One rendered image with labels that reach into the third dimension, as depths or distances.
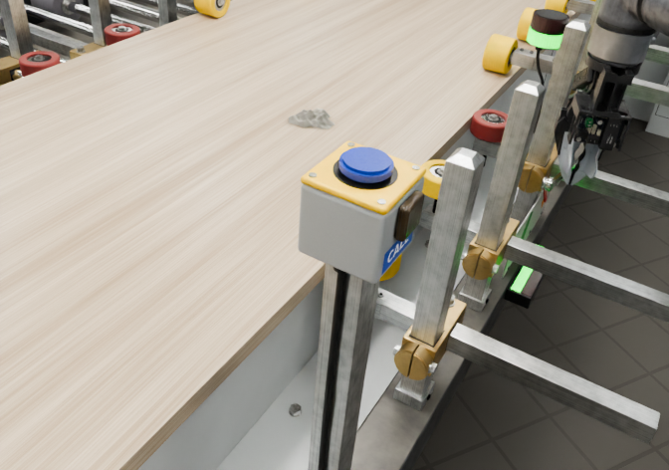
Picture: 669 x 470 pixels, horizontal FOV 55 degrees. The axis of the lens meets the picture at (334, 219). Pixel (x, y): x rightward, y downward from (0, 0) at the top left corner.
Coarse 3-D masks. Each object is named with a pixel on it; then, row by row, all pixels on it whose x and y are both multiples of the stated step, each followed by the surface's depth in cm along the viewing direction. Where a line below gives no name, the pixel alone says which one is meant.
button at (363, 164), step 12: (348, 156) 47; (360, 156) 47; (372, 156) 47; (384, 156) 47; (348, 168) 46; (360, 168) 46; (372, 168) 46; (384, 168) 46; (360, 180) 46; (372, 180) 46
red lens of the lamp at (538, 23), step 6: (534, 12) 109; (534, 18) 109; (540, 18) 107; (534, 24) 109; (540, 24) 108; (546, 24) 107; (552, 24) 107; (558, 24) 107; (564, 24) 107; (540, 30) 108; (546, 30) 108; (552, 30) 107; (558, 30) 108
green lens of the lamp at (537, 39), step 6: (528, 36) 111; (534, 36) 109; (540, 36) 109; (546, 36) 108; (552, 36) 108; (558, 36) 108; (534, 42) 110; (540, 42) 109; (546, 42) 109; (552, 42) 109; (558, 42) 109; (546, 48) 109; (552, 48) 109
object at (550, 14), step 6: (540, 12) 109; (546, 12) 109; (552, 12) 110; (558, 12) 110; (546, 18) 107; (552, 18) 107; (558, 18) 107; (564, 18) 107; (534, 30) 109; (540, 48) 112; (558, 48) 110; (540, 72) 114; (540, 78) 115; (540, 114) 118; (534, 132) 119
